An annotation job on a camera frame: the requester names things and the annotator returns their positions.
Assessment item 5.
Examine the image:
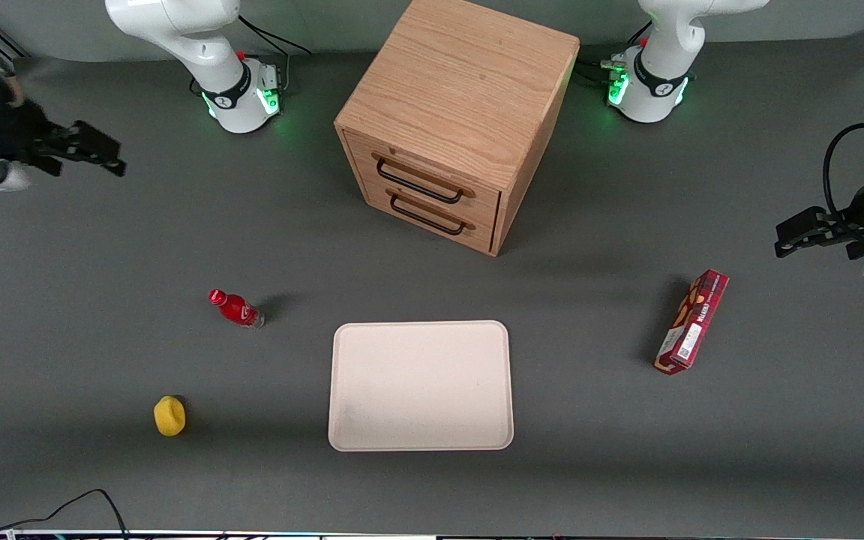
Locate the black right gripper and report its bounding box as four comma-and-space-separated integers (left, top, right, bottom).
0, 96, 128, 178

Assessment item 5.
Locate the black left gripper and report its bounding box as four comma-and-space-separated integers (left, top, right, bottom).
774, 169, 864, 261

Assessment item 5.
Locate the wooden drawer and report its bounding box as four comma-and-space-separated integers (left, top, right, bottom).
357, 170, 500, 256
341, 129, 504, 224

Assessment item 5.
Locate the black wire drawer handle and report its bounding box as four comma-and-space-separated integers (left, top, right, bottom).
376, 158, 465, 206
390, 196, 468, 238

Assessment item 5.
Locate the wooden two-drawer cabinet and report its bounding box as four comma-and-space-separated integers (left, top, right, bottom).
334, 0, 581, 258

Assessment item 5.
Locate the red cookie box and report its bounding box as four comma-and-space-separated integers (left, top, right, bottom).
653, 268, 731, 376

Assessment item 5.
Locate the small red bottle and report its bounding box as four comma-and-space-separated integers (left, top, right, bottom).
208, 289, 265, 329

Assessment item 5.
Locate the yellow lemon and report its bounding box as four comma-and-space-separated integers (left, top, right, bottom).
153, 395, 187, 438

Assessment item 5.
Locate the cream rectangular tray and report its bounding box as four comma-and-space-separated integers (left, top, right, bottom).
327, 320, 515, 453

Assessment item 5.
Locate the black arm base cable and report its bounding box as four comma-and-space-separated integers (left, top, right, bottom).
577, 21, 654, 85
237, 13, 314, 91

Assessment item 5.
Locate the thin black cable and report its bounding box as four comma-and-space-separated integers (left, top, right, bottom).
0, 488, 130, 540

